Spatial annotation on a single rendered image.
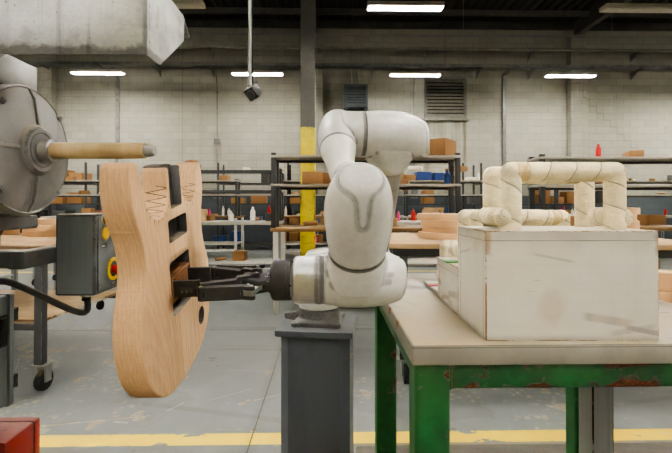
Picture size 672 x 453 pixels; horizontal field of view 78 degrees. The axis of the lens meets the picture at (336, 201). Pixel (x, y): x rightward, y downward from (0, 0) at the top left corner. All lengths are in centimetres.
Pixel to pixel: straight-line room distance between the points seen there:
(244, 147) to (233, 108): 115
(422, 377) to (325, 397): 93
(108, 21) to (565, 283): 84
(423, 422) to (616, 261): 39
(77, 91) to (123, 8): 1335
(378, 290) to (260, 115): 1160
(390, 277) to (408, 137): 55
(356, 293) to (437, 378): 19
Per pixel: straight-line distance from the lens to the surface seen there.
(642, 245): 81
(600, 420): 132
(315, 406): 162
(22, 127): 99
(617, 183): 80
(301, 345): 155
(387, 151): 120
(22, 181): 99
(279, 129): 1210
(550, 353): 74
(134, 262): 70
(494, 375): 74
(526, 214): 90
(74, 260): 120
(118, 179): 66
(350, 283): 73
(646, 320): 83
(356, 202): 62
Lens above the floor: 114
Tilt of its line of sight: 1 degrees up
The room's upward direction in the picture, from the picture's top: straight up
